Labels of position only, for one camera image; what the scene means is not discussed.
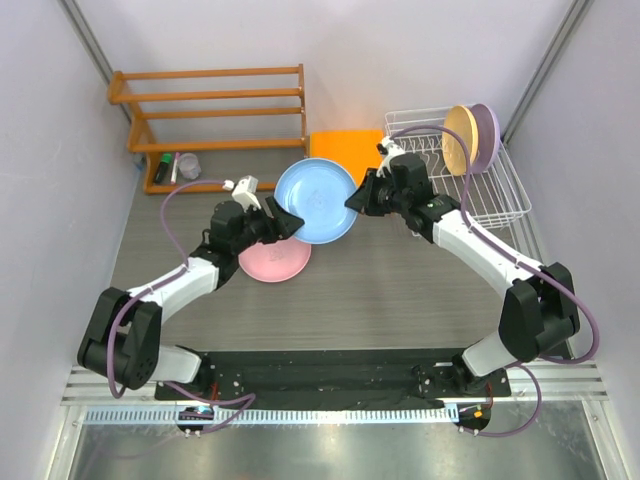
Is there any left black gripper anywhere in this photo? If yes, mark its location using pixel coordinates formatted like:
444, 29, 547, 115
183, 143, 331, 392
231, 196, 301, 254

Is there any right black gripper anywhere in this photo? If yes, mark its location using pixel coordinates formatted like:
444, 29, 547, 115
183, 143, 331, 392
346, 168, 409, 217

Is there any pink plate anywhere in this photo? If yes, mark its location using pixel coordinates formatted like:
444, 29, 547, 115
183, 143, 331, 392
239, 238, 312, 283

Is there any blue plate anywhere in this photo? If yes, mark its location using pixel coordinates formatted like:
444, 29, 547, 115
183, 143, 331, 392
274, 158, 357, 245

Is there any yellow plate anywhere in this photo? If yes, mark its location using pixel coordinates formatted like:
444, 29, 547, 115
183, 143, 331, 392
442, 105, 479, 176

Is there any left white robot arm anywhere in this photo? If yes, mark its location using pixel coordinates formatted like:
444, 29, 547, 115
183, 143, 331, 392
77, 196, 304, 399

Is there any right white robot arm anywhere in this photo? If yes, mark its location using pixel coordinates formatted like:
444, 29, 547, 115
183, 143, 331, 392
345, 154, 580, 395

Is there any wooden shelf rack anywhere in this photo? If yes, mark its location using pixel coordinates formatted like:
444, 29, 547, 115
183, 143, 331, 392
107, 64, 309, 195

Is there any orange folder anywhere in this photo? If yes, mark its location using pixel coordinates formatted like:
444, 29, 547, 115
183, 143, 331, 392
309, 130, 384, 186

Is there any clear plastic cup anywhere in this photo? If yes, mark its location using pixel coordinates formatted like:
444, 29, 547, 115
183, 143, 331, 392
178, 153, 201, 180

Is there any pink white marker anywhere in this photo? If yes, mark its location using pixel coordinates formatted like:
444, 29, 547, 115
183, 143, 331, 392
170, 152, 181, 185

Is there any green highlighter marker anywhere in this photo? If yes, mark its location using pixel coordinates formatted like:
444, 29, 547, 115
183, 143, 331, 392
153, 153, 173, 184

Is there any purple plate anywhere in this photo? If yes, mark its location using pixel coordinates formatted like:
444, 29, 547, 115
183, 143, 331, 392
471, 103, 500, 174

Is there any left controller board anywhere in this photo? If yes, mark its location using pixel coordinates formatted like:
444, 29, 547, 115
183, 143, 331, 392
176, 406, 215, 438

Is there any controller board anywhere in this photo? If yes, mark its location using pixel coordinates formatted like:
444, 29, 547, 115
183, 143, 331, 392
176, 406, 215, 438
456, 404, 492, 436

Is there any right controller board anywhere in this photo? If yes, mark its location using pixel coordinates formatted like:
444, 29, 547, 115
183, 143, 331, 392
456, 404, 492, 436

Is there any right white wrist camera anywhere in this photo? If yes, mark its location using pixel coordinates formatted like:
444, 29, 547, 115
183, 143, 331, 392
376, 136, 406, 178

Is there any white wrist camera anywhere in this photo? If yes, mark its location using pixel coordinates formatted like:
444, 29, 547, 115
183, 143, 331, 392
376, 136, 406, 178
222, 175, 262, 211

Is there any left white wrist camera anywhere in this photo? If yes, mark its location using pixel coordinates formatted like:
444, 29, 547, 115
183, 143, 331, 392
222, 175, 262, 211

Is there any white wire dish rack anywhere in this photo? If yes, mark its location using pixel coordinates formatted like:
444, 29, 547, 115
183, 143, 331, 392
384, 107, 531, 230

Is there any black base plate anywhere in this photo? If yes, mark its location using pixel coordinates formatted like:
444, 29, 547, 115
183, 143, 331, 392
151, 348, 511, 411

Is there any perforated cable duct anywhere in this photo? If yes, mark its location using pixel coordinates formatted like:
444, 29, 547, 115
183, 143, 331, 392
84, 404, 458, 426

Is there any aluminium frame rail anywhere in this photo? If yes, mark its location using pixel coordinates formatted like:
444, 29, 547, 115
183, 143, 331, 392
61, 360, 609, 406

